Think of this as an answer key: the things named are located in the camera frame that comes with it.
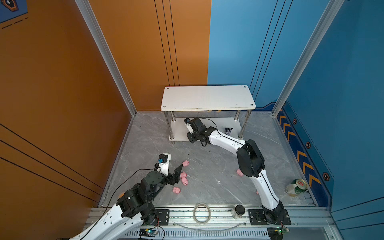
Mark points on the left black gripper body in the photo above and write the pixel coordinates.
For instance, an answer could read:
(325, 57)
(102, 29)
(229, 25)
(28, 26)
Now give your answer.
(171, 178)

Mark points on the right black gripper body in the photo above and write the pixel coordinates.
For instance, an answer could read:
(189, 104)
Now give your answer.
(193, 137)

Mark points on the pink pig toy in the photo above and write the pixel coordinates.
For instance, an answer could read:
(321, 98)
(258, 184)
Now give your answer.
(186, 163)
(184, 181)
(176, 190)
(239, 172)
(183, 175)

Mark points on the black white Kuromi figure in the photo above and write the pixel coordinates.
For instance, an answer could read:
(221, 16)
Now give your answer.
(228, 131)

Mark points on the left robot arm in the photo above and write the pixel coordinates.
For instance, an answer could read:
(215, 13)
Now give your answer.
(133, 209)

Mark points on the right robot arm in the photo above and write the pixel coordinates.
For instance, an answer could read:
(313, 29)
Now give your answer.
(251, 163)

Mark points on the white two-tier shelf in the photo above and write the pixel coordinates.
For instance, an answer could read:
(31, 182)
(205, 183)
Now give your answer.
(207, 99)

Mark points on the pink pig toy front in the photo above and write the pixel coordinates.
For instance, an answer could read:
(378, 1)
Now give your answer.
(176, 190)

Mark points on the green circuit board left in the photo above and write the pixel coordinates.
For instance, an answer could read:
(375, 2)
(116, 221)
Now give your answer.
(148, 233)

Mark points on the green circuit board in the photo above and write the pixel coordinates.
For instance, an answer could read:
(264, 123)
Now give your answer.
(281, 231)
(148, 233)

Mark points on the black capped small jar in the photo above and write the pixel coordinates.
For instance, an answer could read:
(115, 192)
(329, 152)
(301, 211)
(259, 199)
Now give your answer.
(238, 211)

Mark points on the green beverage can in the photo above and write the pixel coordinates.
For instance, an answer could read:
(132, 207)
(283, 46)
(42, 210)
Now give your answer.
(296, 187)

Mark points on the green circuit board right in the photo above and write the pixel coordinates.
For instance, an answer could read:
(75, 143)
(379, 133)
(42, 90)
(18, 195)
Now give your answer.
(281, 231)

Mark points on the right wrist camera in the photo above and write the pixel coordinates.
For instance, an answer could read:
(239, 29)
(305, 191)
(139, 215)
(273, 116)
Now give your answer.
(188, 125)

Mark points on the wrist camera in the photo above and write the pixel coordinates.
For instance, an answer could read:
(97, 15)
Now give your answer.
(162, 165)
(188, 125)

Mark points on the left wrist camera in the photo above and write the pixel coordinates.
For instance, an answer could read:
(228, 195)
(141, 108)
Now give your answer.
(162, 165)

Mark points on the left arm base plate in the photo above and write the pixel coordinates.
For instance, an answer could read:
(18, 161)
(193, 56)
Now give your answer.
(158, 218)

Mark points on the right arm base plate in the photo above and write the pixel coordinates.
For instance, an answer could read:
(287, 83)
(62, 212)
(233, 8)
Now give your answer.
(257, 217)

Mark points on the aluminium frame post left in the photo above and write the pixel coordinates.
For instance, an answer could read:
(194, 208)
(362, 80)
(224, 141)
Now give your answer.
(101, 42)

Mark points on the aluminium frame post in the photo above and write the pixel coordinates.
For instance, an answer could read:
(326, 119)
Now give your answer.
(101, 42)
(315, 39)

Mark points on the aluminium frame post right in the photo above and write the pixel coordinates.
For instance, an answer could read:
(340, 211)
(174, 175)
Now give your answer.
(315, 39)

